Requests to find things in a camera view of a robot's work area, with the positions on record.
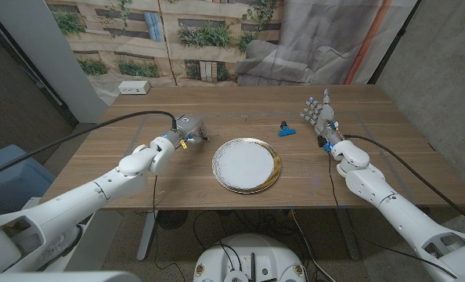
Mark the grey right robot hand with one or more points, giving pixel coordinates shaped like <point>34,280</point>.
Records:
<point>325,121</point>

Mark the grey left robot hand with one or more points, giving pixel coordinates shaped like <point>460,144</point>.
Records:
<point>187,124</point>

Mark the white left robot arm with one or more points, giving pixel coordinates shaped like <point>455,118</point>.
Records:
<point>60,203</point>

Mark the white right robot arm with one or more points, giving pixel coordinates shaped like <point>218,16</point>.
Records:
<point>401,219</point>

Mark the blue clothespin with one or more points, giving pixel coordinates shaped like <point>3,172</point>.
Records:
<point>286,132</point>

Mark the grey tape outline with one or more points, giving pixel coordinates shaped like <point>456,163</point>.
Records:
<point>140,131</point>

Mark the white power strip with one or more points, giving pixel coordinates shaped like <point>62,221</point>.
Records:
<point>134,87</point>

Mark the white plate with gold rim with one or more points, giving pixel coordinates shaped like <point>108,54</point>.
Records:
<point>245,164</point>

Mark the printed building backdrop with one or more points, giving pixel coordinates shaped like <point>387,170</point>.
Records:
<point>217,47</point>

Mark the round black floor fan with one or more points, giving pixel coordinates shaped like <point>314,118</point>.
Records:
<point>172,219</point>

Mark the black backdrop stand pole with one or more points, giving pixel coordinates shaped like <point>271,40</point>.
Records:
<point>393,43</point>

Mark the grey table leg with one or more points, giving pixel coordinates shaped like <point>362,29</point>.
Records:
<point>350,235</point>

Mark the white table leg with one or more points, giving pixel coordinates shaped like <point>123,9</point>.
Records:
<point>146,235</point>

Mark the white robot torso base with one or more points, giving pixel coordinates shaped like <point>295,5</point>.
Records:
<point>250,254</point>

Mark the white pillar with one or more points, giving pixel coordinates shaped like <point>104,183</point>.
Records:
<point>48,58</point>

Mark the blue bin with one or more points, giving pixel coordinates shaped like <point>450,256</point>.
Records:
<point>9,176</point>

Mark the white robot chest cover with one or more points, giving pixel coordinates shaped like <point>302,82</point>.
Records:
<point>60,277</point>

